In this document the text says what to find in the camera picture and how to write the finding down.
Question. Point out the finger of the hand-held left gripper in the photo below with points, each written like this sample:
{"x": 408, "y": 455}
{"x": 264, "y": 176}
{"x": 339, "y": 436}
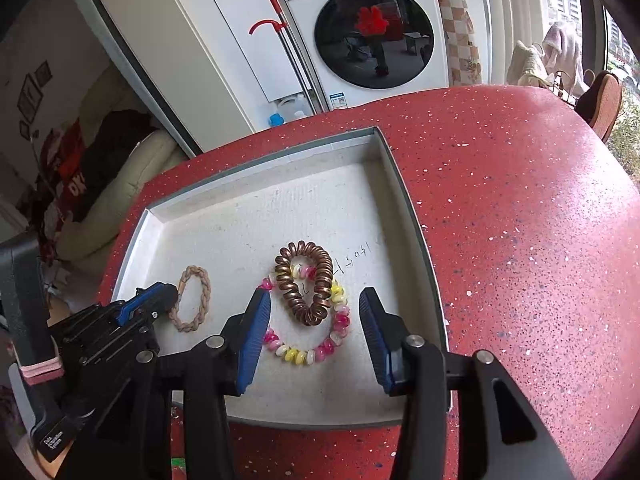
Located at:
{"x": 147, "y": 300}
{"x": 110, "y": 335}

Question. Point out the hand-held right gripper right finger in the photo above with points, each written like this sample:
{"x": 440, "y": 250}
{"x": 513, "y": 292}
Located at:
{"x": 376, "y": 345}

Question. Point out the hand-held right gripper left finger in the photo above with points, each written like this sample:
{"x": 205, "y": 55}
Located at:
{"x": 254, "y": 340}

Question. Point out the shallow white cardboard tray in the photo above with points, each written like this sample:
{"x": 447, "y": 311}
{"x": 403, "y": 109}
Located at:
{"x": 240, "y": 220}

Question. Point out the cream leather sofa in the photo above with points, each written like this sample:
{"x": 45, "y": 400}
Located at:
{"x": 125, "y": 195}

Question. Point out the red printed garment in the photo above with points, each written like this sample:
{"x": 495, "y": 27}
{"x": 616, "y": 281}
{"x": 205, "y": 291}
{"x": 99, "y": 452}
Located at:
{"x": 70, "y": 180}

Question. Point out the black garment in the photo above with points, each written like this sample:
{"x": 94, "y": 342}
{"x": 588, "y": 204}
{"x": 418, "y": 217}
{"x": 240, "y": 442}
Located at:
{"x": 117, "y": 155}

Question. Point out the blue capped bottle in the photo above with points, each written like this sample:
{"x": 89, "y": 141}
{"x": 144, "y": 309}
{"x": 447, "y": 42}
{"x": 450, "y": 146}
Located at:
{"x": 276, "y": 119}

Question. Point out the translucent plastic jug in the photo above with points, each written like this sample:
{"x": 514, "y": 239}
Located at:
{"x": 296, "y": 106}

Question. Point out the white tall cabinet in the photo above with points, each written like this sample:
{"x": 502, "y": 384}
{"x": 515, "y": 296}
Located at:
{"x": 200, "y": 60}

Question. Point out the white front-load washing machine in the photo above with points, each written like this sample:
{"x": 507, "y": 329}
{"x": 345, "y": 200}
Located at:
{"x": 310, "y": 75}

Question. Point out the beige hanging cloth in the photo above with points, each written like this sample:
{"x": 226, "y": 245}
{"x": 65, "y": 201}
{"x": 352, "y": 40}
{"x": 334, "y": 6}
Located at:
{"x": 525, "y": 65}

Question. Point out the checkered patterned cloth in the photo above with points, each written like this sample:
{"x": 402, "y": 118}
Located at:
{"x": 457, "y": 30}

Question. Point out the pink hanging cloth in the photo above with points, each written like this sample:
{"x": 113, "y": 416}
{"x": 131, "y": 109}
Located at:
{"x": 565, "y": 50}

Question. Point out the tiny dark picture frame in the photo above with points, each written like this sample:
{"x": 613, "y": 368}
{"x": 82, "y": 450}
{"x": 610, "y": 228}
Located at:
{"x": 24, "y": 129}

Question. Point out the large dark picture frame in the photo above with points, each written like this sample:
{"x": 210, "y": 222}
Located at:
{"x": 29, "y": 95}

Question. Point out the small dark picture frame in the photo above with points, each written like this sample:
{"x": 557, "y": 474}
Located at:
{"x": 43, "y": 72}

